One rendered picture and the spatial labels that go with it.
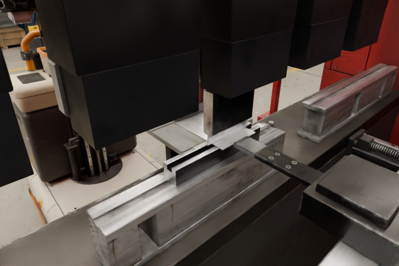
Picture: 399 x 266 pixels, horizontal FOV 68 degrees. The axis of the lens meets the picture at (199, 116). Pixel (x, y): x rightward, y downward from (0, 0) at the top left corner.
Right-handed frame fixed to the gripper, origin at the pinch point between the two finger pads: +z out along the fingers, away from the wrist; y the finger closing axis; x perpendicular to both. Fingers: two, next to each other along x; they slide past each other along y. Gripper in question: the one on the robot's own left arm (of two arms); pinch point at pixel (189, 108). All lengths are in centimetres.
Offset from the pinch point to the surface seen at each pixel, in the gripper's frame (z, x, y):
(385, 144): 25, -14, 46
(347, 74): 8, 10, 84
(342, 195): 13.5, -30.5, -4.0
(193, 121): 2.6, -2.5, -1.7
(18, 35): -193, 543, 64
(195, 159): 7.3, -11.1, -9.1
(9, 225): 37, 149, -36
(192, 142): 5.4, -7.5, -6.5
